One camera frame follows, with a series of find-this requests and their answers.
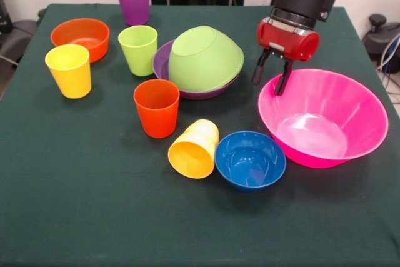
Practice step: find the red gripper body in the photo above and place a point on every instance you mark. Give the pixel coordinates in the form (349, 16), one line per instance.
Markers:
(287, 40)

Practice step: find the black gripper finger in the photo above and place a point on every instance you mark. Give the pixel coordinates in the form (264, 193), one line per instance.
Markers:
(283, 76)
(261, 67)

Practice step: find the green bowl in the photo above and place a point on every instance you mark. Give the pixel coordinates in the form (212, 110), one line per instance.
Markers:
(203, 60)

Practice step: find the pink bowl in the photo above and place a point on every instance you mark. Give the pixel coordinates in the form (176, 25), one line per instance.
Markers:
(343, 98)

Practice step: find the blue bowl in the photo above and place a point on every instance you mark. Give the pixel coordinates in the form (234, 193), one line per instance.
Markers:
(268, 157)

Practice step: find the purple bowl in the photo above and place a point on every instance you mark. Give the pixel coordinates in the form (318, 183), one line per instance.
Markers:
(159, 63)

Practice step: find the orange cup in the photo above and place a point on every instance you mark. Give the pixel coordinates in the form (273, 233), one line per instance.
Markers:
(157, 117)

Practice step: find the yellow ribbed cup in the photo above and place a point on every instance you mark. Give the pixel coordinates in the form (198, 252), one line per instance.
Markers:
(190, 157)

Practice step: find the green cup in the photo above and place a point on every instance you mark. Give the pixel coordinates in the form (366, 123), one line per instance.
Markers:
(139, 57)

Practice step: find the purple cup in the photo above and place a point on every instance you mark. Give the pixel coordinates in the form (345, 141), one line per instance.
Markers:
(134, 7)

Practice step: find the orange bowl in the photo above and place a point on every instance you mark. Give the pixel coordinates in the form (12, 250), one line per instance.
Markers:
(78, 29)

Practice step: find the tall yellow cup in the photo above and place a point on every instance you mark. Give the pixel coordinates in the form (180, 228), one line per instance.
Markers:
(72, 82)

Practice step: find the dark green tablecloth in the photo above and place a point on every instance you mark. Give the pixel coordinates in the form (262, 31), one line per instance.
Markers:
(93, 201)

